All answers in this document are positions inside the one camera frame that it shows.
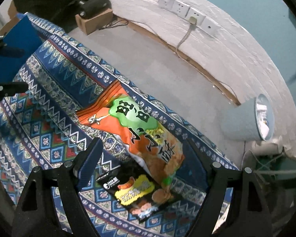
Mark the orange green rice cracker bag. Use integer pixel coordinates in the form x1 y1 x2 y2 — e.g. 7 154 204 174
76 80 184 191

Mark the blue cardboard box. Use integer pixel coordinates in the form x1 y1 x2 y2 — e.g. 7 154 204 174
0 15 42 84

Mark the patterned blue tablecloth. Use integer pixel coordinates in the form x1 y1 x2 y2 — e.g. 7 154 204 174
0 13 236 236

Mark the white pipe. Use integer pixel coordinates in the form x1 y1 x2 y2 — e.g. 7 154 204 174
251 136 283 156

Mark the light blue trash bin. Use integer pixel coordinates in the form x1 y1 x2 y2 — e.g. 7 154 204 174
220 94 275 141

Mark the black speaker on box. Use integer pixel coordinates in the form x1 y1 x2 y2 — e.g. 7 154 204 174
78 0 109 19

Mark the grey power cable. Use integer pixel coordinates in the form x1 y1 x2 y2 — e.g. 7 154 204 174
175 17 198 57

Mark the white wall socket strip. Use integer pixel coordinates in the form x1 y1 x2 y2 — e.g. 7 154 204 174
158 0 221 36

